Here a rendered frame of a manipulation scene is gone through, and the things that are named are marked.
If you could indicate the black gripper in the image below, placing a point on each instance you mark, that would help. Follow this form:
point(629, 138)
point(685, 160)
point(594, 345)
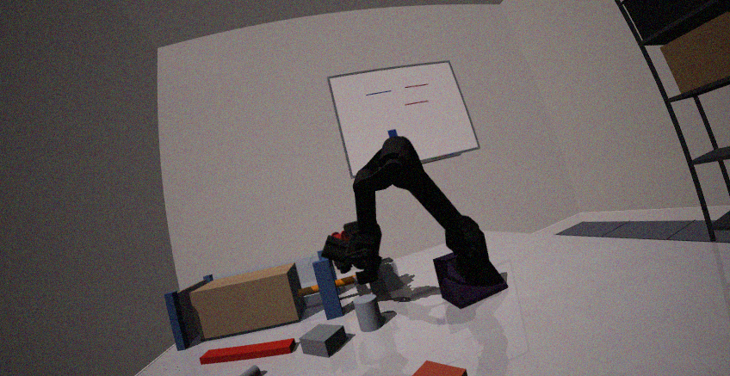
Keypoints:
point(365, 276)

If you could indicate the red flat bar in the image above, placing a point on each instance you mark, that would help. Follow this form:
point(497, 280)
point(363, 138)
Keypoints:
point(248, 351)

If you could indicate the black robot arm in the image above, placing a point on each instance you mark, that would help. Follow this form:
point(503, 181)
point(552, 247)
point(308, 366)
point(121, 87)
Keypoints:
point(398, 164)

